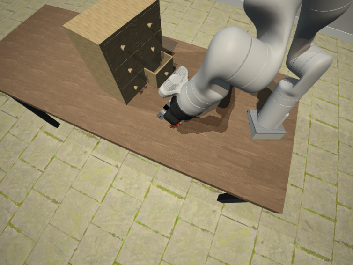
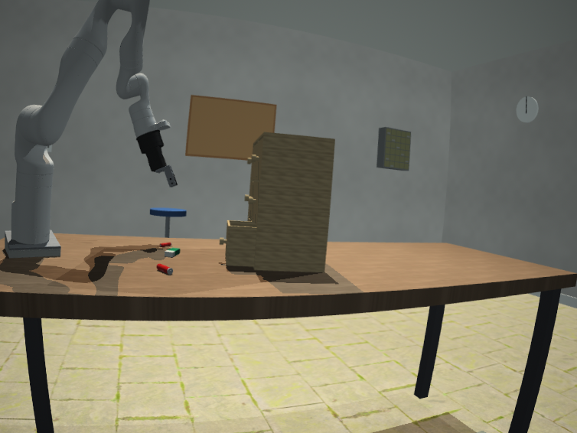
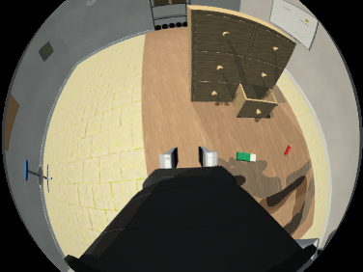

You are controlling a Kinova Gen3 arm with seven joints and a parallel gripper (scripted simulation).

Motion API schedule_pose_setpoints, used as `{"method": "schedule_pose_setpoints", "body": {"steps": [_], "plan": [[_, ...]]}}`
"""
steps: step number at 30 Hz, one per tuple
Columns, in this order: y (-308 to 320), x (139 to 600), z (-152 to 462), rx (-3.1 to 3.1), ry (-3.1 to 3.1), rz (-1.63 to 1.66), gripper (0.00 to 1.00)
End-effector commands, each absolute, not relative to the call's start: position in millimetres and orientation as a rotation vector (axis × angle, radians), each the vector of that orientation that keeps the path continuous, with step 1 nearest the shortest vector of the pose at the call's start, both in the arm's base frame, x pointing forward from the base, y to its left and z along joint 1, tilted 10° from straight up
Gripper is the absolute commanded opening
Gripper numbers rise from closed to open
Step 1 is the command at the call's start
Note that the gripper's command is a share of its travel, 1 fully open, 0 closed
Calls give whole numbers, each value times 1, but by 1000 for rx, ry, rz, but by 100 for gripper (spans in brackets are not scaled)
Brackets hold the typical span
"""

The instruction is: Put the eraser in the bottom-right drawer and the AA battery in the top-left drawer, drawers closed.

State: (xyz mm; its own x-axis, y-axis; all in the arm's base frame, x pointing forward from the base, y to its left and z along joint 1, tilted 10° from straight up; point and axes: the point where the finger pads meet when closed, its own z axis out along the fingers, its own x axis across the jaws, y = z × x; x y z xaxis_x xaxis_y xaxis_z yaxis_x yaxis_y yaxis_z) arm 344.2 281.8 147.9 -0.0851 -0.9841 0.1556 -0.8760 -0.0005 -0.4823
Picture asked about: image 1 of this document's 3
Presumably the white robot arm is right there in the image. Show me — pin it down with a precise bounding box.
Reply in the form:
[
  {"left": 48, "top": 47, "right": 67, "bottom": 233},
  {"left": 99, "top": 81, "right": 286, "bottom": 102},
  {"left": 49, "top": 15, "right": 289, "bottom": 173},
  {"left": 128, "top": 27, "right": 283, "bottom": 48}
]
[{"left": 186, "top": 0, "right": 353, "bottom": 130}]

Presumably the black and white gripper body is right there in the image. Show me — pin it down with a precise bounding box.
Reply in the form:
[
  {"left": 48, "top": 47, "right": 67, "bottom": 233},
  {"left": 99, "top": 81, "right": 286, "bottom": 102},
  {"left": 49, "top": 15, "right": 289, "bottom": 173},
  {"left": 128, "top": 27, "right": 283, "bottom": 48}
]
[{"left": 158, "top": 66, "right": 208, "bottom": 125}]

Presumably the small wooden chest of drawers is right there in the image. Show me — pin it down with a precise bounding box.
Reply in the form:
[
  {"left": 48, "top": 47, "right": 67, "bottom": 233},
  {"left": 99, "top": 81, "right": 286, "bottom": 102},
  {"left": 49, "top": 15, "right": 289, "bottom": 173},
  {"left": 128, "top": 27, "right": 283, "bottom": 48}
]
[{"left": 62, "top": 0, "right": 162, "bottom": 105}]

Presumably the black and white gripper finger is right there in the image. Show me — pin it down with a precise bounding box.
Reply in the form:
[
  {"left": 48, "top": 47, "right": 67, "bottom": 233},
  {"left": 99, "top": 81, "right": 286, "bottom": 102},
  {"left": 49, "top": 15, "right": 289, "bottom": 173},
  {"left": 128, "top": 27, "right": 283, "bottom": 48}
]
[
  {"left": 157, "top": 109, "right": 166, "bottom": 120},
  {"left": 163, "top": 99, "right": 171, "bottom": 111}
]

